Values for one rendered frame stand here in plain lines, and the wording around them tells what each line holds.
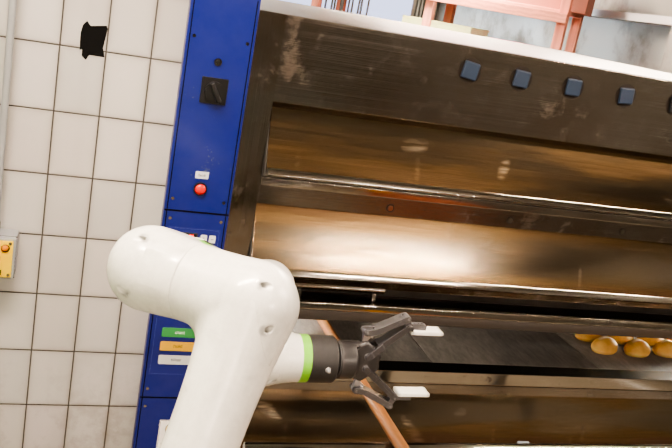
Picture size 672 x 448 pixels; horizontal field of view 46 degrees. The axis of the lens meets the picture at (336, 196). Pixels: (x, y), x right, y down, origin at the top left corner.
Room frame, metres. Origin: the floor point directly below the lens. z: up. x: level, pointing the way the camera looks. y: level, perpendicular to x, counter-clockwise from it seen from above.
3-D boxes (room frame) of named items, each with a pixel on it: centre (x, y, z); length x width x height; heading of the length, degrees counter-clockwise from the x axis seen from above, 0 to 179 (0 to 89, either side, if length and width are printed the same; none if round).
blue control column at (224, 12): (2.78, 0.63, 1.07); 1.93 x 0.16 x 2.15; 18
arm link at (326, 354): (1.43, -0.03, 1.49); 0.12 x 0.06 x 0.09; 19
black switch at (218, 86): (1.84, 0.32, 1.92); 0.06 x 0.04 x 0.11; 108
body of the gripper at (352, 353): (1.45, -0.10, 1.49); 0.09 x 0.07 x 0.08; 109
